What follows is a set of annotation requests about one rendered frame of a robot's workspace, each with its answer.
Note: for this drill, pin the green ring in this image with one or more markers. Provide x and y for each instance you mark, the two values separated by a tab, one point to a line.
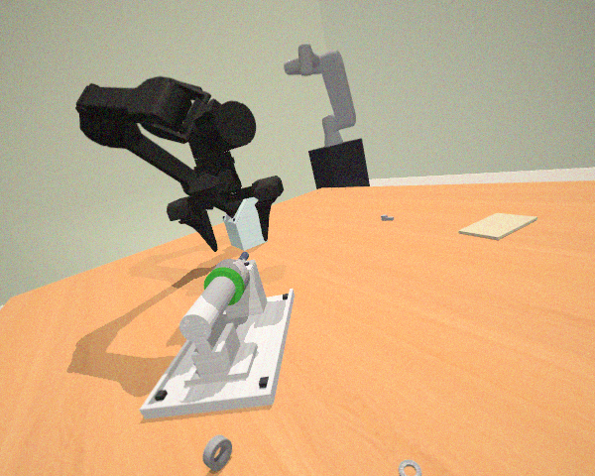
230	274

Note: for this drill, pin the beige flat rectangular plate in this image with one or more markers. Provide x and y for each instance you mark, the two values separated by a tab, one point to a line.
498	225

